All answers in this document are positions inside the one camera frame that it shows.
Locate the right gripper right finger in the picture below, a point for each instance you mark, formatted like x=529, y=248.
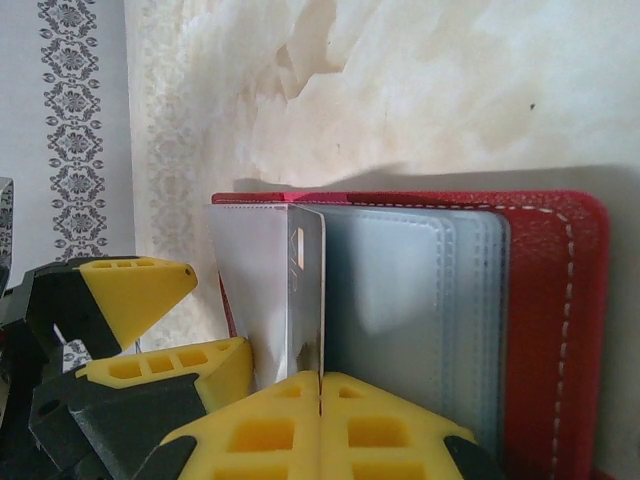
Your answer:
x=340, y=410

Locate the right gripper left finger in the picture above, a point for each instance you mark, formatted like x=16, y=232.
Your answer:
x=300, y=400

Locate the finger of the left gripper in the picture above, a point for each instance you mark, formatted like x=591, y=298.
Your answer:
x=165, y=365
x=140, y=290

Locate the black VIP card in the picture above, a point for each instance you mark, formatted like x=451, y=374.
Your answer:
x=305, y=300

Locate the red leather card holder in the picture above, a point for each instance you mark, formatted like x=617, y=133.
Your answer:
x=540, y=300

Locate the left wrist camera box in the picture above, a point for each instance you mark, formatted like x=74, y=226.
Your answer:
x=6, y=235

